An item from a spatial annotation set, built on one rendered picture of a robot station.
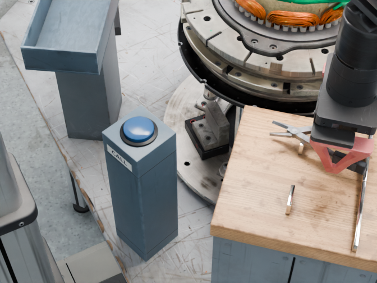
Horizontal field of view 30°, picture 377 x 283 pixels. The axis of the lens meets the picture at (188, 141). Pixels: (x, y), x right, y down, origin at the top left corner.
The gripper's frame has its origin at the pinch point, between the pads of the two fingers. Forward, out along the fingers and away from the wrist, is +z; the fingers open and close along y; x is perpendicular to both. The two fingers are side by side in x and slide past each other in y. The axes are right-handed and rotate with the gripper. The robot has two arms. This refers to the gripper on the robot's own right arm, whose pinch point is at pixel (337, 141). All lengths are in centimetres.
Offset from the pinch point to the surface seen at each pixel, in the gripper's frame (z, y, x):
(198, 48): 3.2, 14.4, 20.6
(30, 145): 110, 68, 86
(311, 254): 3.8, -13.8, 0.6
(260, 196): 2.5, -8.5, 7.5
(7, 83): 110, 92, 105
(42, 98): 32, 23, 52
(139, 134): 4.8, -1.4, 24.5
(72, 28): 6.9, 17.5, 40.9
